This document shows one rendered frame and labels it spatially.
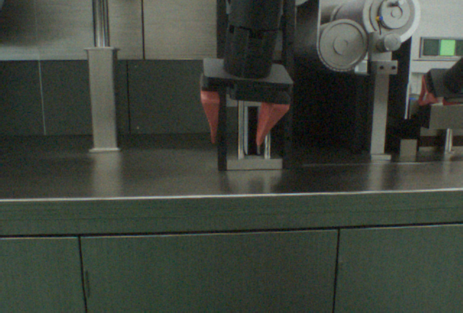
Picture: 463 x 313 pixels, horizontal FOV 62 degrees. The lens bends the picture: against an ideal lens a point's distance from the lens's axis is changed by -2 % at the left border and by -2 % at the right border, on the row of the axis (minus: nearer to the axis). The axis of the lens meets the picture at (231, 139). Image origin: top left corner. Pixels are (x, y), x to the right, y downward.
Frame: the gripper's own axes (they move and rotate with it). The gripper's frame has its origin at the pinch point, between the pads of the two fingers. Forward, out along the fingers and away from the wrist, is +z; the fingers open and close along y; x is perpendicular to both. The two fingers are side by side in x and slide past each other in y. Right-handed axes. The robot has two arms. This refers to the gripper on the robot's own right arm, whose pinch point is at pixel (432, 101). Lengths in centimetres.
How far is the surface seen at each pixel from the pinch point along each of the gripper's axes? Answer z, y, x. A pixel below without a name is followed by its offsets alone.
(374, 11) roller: -2.9, -11.1, 22.7
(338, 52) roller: 2.9, -19.4, 14.9
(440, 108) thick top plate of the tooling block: 7.1, 6.2, 1.7
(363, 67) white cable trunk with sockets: 226, 94, 150
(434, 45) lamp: 28, 25, 35
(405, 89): 9.3, -0.5, 8.1
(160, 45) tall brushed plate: 29, -66, 35
